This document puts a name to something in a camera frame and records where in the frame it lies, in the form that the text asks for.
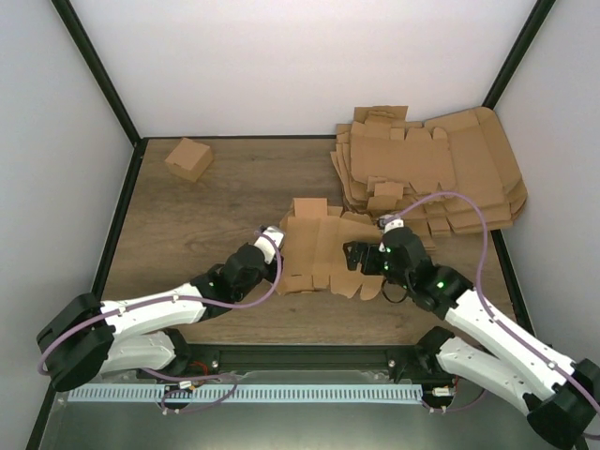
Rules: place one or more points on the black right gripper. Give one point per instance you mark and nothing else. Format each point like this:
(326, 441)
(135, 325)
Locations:
(359, 247)

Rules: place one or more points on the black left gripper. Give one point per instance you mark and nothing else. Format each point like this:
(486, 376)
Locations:
(273, 276)

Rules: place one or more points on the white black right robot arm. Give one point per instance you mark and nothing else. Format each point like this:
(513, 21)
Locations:
(558, 395)

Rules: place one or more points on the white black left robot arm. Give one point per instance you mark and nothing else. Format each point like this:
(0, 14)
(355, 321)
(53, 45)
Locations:
(89, 337)

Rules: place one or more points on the folded small cardboard box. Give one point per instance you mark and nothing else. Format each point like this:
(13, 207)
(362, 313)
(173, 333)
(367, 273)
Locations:
(189, 159)

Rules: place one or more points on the stack of flat cardboard boxes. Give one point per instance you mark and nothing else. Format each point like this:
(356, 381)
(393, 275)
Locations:
(453, 174)

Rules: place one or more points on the grey metal front plate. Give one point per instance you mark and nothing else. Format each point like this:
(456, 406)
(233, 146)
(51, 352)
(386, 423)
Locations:
(477, 421)

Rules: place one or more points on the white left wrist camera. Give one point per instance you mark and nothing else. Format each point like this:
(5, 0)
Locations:
(269, 241)

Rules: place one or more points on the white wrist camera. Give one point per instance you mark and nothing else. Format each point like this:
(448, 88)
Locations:
(269, 241)
(389, 222)

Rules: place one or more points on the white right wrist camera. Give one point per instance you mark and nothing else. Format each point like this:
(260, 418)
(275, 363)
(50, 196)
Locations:
(389, 222)

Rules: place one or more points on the black aluminium frame rail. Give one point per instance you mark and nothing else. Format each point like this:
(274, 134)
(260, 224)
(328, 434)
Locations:
(399, 361)

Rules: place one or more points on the light blue slotted cable duct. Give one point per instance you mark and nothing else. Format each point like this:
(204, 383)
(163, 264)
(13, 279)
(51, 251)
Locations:
(251, 393)

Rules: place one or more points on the black right frame post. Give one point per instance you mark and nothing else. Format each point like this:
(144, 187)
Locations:
(519, 49)

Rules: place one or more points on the black frame post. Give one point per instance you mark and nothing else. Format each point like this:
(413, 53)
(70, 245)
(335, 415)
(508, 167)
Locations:
(70, 19)
(519, 49)

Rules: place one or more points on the black left frame post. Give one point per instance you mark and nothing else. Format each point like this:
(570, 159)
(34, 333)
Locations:
(70, 19)

